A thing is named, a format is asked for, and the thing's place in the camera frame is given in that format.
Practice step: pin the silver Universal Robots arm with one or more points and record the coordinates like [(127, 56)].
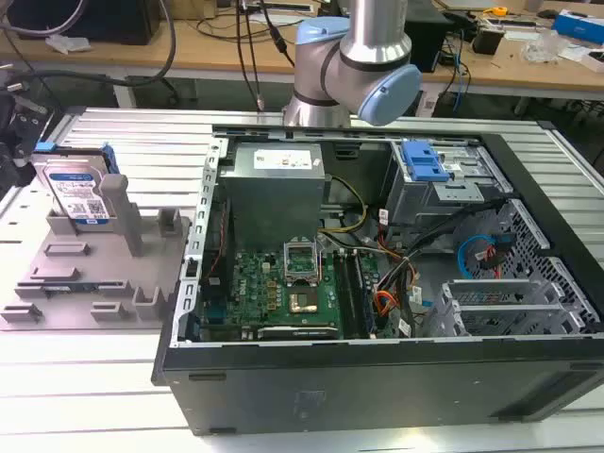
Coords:
[(373, 52)]

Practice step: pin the disk bay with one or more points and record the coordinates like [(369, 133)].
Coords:
[(500, 307)]

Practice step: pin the hard disk in blue carrier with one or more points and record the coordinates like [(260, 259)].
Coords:
[(75, 181)]

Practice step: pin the grey power supply unit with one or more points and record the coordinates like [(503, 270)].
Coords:
[(271, 189)]

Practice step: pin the RAM slot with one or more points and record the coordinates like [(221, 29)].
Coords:
[(343, 288), (358, 288)]

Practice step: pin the green motherboard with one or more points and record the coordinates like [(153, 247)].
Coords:
[(264, 292)]

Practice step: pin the CPU socket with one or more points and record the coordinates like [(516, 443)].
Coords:
[(307, 303)]

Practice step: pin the black graphics card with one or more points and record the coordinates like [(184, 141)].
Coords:
[(297, 332)]

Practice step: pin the blue drive bay latch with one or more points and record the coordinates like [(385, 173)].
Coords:
[(422, 162)]

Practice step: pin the silver optical drive cage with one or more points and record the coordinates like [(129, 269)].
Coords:
[(448, 184)]

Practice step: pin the black open PC case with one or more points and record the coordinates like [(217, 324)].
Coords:
[(377, 373)]

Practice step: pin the wooden workbench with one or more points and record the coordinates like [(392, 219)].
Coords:
[(189, 52)]

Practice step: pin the grey parts rack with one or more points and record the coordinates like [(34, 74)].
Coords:
[(94, 278)]

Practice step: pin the black computer tower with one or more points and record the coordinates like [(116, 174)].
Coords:
[(424, 33)]

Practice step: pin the RAM stick in rack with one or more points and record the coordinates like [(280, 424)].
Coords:
[(71, 286)]

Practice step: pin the black small box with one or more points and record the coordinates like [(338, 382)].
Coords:
[(488, 38)]

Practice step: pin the clear plastic bag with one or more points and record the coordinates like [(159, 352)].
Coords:
[(542, 47)]

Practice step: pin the blue cardboard box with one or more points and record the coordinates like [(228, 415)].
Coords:
[(579, 24)]

